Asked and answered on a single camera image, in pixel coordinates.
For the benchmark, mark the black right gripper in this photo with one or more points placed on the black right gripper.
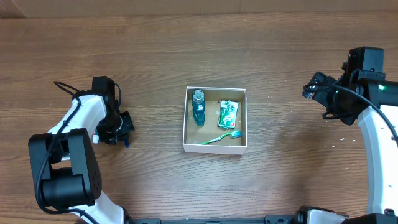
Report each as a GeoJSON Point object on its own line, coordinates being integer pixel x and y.
{"type": "Point", "coordinates": [319, 90]}

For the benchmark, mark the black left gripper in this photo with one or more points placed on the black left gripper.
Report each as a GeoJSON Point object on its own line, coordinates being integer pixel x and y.
{"type": "Point", "coordinates": [126, 127]}

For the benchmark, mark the blue disposable razor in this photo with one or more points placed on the blue disposable razor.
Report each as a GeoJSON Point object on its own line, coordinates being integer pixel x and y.
{"type": "Point", "coordinates": [126, 142]}

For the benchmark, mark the teal mouthwash bottle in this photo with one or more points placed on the teal mouthwash bottle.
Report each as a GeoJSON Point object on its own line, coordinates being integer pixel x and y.
{"type": "Point", "coordinates": [198, 103]}

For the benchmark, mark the green toothbrush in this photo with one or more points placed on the green toothbrush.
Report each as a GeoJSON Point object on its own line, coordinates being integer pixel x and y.
{"type": "Point", "coordinates": [233, 134]}

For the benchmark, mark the green soap packet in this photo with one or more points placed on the green soap packet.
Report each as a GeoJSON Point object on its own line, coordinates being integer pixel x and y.
{"type": "Point", "coordinates": [228, 114]}

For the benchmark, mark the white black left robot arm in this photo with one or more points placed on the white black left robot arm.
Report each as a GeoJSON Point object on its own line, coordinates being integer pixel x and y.
{"type": "Point", "coordinates": [65, 171]}

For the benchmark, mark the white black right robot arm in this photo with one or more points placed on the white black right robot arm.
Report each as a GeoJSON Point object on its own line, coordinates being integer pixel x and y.
{"type": "Point", "coordinates": [378, 125]}

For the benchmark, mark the teal toothpaste tube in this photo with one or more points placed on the teal toothpaste tube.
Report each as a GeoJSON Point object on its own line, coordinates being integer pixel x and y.
{"type": "Point", "coordinates": [95, 138]}

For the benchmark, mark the white cardboard box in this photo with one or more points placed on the white cardboard box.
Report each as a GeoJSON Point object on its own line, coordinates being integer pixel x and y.
{"type": "Point", "coordinates": [194, 136]}

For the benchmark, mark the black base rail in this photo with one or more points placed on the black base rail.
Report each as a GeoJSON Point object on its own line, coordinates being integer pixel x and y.
{"type": "Point", "coordinates": [217, 219]}

